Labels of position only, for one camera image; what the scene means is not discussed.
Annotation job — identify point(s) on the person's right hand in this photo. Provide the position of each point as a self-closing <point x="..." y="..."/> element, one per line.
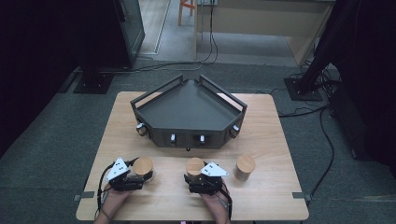
<point x="214" y="203"/>

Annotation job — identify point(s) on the glass jar with green contents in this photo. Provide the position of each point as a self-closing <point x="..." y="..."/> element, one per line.
<point x="194" y="166"/>

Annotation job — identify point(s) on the dark glass-door cabinet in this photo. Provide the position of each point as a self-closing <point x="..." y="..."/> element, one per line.
<point x="132" y="31"/>

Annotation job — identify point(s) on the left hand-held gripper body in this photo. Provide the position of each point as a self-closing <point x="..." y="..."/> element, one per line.
<point x="118" y="169"/>

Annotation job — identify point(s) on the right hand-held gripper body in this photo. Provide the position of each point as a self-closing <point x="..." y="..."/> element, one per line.
<point x="213" y="170"/>

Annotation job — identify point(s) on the glass jar with brown contents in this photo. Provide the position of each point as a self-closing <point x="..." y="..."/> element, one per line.
<point x="245" y="165"/>

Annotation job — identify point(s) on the black equipment box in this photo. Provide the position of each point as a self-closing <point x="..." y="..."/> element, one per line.
<point x="351" y="124"/>

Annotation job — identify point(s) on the black stand with square base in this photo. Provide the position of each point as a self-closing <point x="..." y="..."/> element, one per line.
<point x="93" y="83"/>
<point x="303" y="89"/>

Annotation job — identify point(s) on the grey table bracket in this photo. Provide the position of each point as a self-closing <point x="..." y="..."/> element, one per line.
<point x="84" y="195"/>
<point x="300" y="195"/>

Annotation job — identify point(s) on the person's left hand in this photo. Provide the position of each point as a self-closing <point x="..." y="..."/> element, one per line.
<point x="113" y="200"/>

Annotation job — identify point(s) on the wooden stool with orange bar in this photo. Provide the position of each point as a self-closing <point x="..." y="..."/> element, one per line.
<point x="186" y="4"/>

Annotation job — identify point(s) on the light wooden desk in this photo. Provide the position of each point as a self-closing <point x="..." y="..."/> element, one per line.
<point x="264" y="21"/>

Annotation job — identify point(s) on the black corner shelf rack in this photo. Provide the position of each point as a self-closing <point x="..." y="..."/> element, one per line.
<point x="186" y="109"/>

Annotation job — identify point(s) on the glass jar with pale nuts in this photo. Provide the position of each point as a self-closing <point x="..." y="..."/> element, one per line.
<point x="143" y="166"/>

